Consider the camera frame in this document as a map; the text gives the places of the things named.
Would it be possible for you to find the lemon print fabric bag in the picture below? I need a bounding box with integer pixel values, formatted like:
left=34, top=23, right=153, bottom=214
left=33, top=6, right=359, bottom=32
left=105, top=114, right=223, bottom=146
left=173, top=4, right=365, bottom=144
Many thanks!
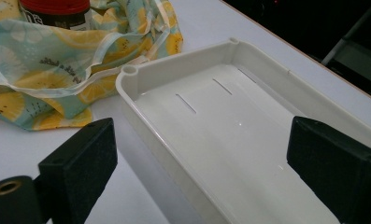
left=0, top=0, right=184, bottom=132

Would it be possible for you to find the dark jar with red lid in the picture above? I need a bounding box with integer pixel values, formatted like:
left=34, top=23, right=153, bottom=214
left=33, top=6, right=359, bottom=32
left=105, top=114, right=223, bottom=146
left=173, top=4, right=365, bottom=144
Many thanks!
left=18, top=0, right=93, bottom=32

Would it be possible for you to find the grey metal stand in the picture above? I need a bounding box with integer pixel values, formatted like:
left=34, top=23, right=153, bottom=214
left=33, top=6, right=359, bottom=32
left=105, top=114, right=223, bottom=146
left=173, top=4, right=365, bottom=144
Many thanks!
left=321, top=0, right=371, bottom=91

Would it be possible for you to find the white plastic tray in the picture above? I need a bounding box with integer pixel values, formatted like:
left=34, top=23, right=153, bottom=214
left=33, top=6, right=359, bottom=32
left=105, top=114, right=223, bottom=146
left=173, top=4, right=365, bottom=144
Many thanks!
left=115, top=36, right=371, bottom=224

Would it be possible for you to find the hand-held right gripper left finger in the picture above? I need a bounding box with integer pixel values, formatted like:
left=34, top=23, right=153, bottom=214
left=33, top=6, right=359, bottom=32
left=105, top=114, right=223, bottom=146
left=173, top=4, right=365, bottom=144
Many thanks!
left=37, top=117, right=119, bottom=224

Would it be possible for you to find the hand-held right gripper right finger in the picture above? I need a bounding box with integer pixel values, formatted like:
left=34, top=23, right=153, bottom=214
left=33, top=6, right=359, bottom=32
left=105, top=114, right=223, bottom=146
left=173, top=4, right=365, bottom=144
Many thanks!
left=286, top=115, right=371, bottom=224

